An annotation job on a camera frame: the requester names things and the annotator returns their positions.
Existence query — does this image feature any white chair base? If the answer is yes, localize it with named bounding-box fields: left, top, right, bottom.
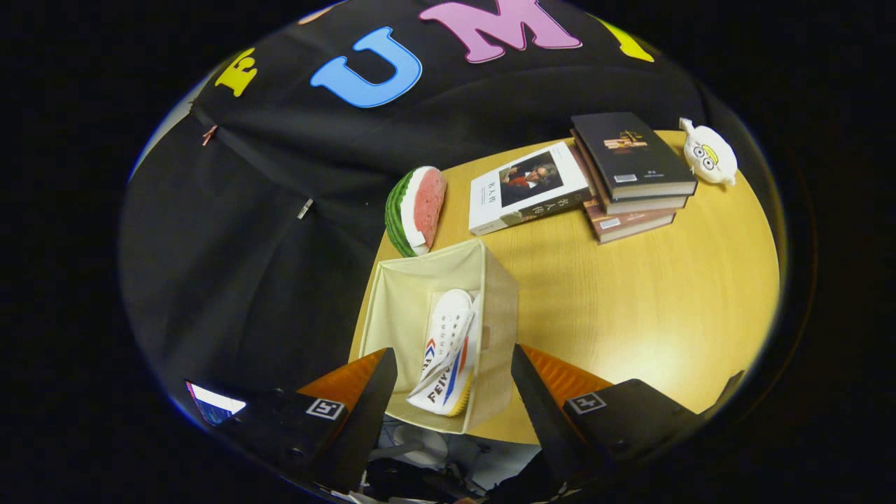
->
left=371, top=423, right=450, bottom=471

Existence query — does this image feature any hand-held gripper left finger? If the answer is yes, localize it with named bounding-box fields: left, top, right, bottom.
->
left=210, top=347, right=399, bottom=495

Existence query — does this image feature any white portrait cover book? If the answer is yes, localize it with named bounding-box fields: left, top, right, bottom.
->
left=468, top=141, right=596, bottom=236

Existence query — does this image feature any reddish brown book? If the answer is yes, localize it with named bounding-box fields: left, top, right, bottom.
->
left=583, top=199, right=678, bottom=244

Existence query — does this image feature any white plush toy with glasses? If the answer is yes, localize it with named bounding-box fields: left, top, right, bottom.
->
left=678, top=117, right=739, bottom=187

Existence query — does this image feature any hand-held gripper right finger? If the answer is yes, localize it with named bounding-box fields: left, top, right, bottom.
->
left=510, top=343, right=704, bottom=491

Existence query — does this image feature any dark book with white pages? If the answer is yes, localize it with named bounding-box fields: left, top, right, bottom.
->
left=574, top=129, right=690, bottom=216

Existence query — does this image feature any white canvas shoe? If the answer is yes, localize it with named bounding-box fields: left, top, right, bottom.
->
left=407, top=294, right=485, bottom=418
left=422, top=288, right=477, bottom=382

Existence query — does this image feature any black backdrop cloth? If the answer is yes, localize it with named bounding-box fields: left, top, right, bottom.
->
left=119, top=0, right=778, bottom=421

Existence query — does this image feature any watermelon slice plush toy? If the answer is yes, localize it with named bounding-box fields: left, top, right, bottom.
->
left=384, top=166, right=448, bottom=258

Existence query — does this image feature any computer monitor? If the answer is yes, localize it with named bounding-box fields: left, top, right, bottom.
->
left=185, top=380, right=247, bottom=426

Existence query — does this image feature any beige fabric storage box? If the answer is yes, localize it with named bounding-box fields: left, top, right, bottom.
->
left=357, top=238, right=520, bottom=435

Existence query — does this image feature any black hardcover book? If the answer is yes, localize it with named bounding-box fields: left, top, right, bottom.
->
left=570, top=111, right=699, bottom=201

